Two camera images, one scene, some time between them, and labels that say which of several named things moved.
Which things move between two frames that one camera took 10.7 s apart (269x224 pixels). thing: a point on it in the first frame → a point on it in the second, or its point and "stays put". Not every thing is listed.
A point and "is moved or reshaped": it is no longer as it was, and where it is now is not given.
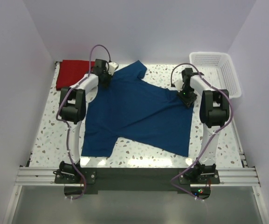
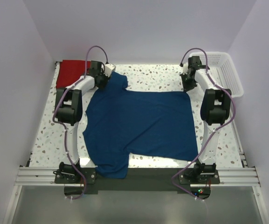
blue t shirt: x=132 y=110 is moved or reshaped
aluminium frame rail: x=45 y=177 stays put
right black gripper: x=189 y=101 → x=186 y=87
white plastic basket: x=217 y=68 stays put
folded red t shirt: x=71 y=71 stays put
